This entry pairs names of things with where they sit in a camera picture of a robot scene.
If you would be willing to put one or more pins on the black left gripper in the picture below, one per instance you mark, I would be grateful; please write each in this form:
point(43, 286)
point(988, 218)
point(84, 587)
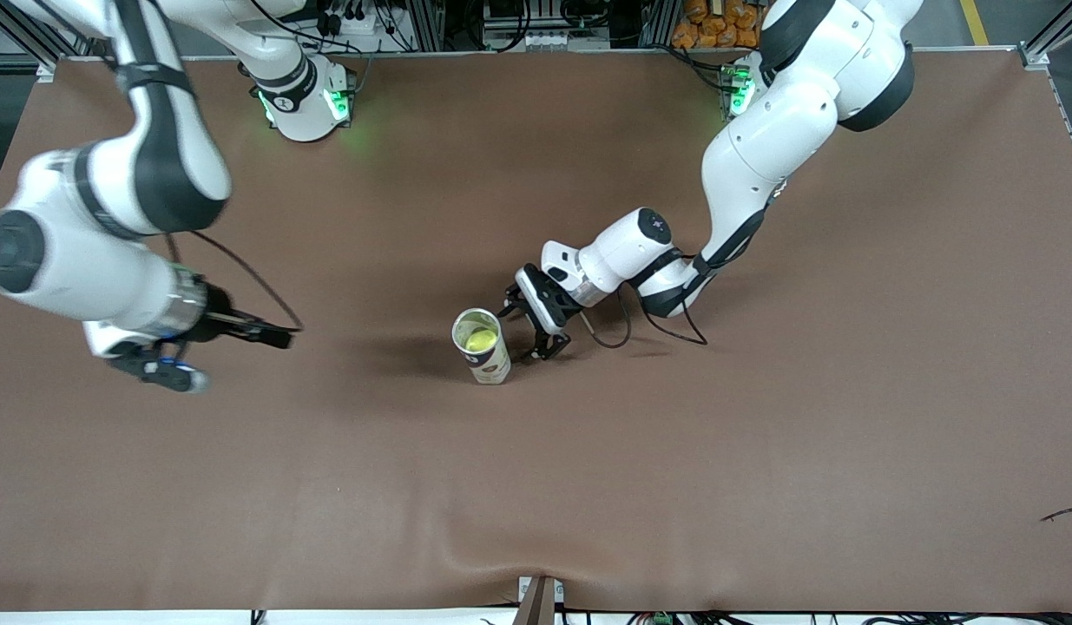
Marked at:
point(546, 345)

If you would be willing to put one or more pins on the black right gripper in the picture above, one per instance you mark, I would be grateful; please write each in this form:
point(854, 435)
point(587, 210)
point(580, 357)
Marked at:
point(220, 322)

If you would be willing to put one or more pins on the plain yellow tennis ball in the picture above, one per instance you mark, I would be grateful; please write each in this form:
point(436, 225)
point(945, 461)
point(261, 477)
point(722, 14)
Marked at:
point(481, 341)

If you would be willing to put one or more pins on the clear tennis ball can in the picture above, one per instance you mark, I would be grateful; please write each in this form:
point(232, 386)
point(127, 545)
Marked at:
point(492, 369)

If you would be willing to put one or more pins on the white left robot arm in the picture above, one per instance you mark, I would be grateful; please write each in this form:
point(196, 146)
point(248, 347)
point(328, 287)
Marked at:
point(761, 148)

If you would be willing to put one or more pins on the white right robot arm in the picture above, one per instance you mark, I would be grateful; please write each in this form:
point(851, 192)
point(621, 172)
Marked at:
point(75, 269)

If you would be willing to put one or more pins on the brown table mat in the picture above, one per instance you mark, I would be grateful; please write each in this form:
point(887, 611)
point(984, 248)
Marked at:
point(536, 477)

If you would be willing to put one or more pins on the white terminal block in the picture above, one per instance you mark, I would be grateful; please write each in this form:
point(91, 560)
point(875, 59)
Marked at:
point(544, 40)

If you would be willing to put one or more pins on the black electronics box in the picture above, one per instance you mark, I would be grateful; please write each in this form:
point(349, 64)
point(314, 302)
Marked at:
point(501, 10)

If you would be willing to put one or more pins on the white power strip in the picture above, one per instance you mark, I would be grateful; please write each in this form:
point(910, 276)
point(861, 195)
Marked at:
point(362, 24)

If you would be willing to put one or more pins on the orange packets pile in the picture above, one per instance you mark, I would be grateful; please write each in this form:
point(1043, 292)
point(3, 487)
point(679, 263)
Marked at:
point(718, 22)

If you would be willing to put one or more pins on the small black twig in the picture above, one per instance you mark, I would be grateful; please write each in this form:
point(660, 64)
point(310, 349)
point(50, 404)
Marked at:
point(1065, 513)

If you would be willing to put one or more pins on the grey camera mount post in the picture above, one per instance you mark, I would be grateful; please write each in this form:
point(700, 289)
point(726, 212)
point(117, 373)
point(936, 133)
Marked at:
point(538, 603)

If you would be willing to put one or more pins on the aluminium frame profile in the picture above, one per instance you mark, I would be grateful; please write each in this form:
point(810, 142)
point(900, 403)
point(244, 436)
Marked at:
point(424, 22)
point(45, 69)
point(1035, 59)

